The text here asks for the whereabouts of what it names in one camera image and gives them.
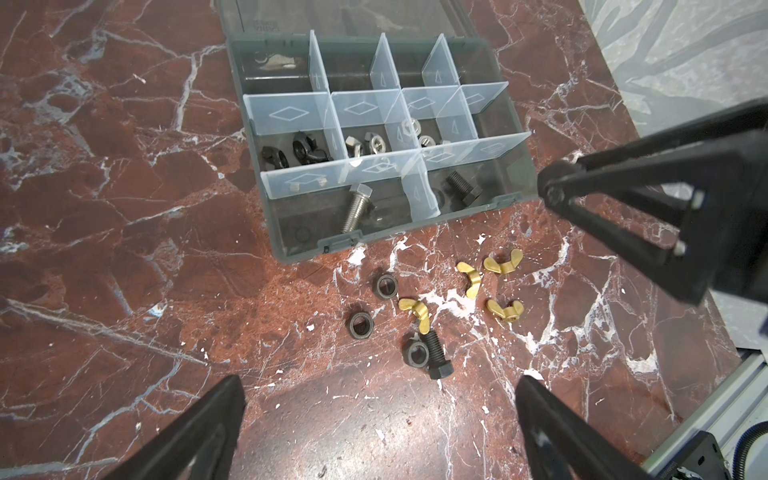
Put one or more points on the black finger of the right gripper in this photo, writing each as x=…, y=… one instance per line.
x=713, y=192
x=750, y=115

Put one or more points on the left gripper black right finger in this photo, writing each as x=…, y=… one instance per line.
x=561, y=445

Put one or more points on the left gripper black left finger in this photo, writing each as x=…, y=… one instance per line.
x=201, y=442

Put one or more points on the black hex bolt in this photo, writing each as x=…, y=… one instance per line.
x=439, y=367

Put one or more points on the black hex nut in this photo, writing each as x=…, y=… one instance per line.
x=416, y=354
x=360, y=325
x=385, y=286

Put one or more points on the silver hex bolt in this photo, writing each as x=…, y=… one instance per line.
x=361, y=195

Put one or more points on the grey plastic organizer box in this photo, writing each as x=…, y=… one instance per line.
x=310, y=73

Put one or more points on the brass wing nut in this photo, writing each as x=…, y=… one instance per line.
x=508, y=266
x=474, y=278
x=420, y=310
x=510, y=313

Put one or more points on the black hex nut on table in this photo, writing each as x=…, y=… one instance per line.
x=360, y=325

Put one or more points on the black bolt in box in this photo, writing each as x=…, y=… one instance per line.
x=466, y=192

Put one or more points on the silver nut in box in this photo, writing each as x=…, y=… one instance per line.
x=375, y=144
x=354, y=147

